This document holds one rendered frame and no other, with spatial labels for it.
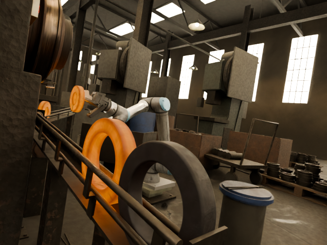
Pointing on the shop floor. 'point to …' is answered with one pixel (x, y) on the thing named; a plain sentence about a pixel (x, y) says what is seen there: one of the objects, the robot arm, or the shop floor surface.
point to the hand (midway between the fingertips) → (77, 95)
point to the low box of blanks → (197, 144)
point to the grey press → (123, 73)
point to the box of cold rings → (261, 148)
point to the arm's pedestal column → (158, 197)
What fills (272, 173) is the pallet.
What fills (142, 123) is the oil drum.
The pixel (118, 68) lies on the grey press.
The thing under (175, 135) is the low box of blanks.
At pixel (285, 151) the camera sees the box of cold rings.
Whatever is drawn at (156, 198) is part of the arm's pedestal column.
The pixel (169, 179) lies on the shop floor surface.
